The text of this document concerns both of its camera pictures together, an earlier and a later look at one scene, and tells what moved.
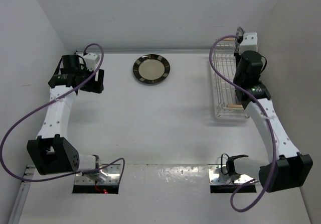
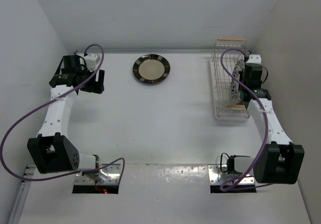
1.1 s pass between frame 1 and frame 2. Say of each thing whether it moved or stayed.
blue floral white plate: moved
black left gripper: stayed
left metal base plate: stayed
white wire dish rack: stayed
